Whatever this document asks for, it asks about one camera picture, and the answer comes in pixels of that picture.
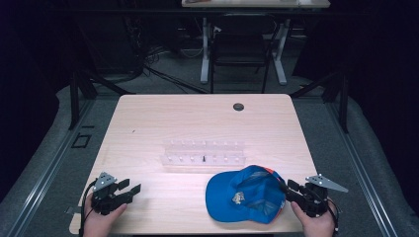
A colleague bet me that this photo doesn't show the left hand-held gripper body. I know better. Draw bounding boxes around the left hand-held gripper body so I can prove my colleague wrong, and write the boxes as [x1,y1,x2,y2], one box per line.
[90,171,130,216]

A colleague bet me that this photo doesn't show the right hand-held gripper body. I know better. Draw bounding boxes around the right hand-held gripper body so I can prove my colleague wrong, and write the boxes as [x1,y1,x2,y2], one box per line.
[297,174,350,218]

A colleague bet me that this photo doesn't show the blue baseball cap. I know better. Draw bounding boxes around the blue baseball cap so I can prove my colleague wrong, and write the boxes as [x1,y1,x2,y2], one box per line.
[205,164,288,225]

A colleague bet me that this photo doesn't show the person's left hand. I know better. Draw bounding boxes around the person's left hand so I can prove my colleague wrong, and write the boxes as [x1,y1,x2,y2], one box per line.
[82,194,128,237]

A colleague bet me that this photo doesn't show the person's right hand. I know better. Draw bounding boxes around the person's right hand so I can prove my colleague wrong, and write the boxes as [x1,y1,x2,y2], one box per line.
[290,199,337,237]

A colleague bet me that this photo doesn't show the clear acrylic peg rack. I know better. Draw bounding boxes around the clear acrylic peg rack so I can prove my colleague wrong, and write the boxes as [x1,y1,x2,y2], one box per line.
[159,139,248,167]

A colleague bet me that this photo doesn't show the black metal stand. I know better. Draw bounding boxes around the black metal stand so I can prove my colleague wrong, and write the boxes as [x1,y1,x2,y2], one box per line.
[67,69,136,130]
[289,69,350,134]

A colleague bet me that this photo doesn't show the black chair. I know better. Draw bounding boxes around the black chair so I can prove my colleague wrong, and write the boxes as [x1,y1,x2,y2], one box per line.
[209,14,279,95]

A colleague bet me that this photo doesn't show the white-legged wooden desk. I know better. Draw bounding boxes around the white-legged wooden desk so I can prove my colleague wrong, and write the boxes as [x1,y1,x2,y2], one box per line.
[181,0,331,86]

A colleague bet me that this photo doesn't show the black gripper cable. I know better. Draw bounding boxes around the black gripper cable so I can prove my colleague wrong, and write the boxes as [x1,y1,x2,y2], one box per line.
[325,197,341,235]
[78,180,99,237]

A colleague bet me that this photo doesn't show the metal floor rail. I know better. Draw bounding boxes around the metal floor rail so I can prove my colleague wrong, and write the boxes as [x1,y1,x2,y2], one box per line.
[5,98,97,237]
[325,100,400,237]

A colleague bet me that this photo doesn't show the black floor cables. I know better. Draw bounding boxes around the black floor cables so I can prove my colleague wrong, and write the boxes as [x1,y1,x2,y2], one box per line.
[140,45,210,95]

